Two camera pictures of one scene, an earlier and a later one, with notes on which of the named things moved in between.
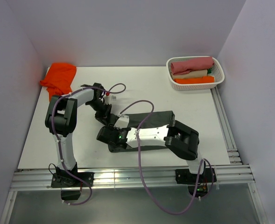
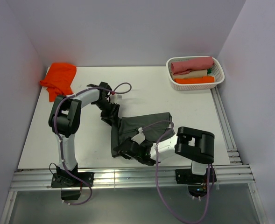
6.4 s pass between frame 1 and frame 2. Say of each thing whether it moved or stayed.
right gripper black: moved
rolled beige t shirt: stayed
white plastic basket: stayed
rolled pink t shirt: stayed
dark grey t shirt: moved
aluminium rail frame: stayed
